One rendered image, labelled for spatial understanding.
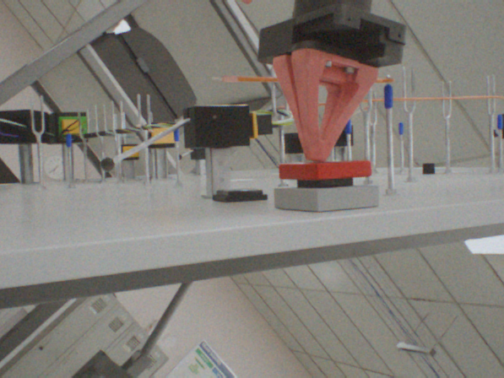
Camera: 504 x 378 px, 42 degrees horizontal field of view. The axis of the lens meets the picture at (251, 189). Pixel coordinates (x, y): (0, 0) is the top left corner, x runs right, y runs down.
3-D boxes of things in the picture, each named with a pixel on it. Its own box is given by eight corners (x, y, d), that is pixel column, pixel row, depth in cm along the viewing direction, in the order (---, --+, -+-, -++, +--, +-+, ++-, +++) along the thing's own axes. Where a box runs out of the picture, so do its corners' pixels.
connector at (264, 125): (219, 137, 67) (218, 118, 67) (262, 135, 69) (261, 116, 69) (230, 137, 65) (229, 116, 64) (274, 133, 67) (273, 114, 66)
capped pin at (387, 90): (379, 196, 59) (376, 75, 58) (388, 194, 60) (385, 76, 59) (393, 196, 58) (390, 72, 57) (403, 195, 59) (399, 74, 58)
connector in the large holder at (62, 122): (86, 137, 137) (85, 116, 137) (89, 136, 135) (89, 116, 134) (58, 137, 134) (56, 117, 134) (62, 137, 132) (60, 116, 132)
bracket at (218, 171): (201, 197, 68) (198, 148, 67) (223, 195, 69) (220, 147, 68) (214, 199, 63) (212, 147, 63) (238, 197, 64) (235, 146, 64)
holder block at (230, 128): (184, 148, 67) (182, 109, 66) (235, 147, 69) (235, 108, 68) (196, 148, 63) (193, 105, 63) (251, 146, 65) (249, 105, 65)
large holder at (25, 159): (67, 180, 142) (64, 114, 142) (34, 185, 125) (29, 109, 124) (37, 181, 143) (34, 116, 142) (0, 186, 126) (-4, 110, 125)
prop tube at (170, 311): (132, 364, 142) (206, 244, 150) (128, 362, 144) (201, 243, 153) (144, 371, 143) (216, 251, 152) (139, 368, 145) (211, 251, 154)
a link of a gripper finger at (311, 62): (313, 166, 54) (325, 55, 55) (371, 167, 48) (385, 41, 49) (243, 155, 51) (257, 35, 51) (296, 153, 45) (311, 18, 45)
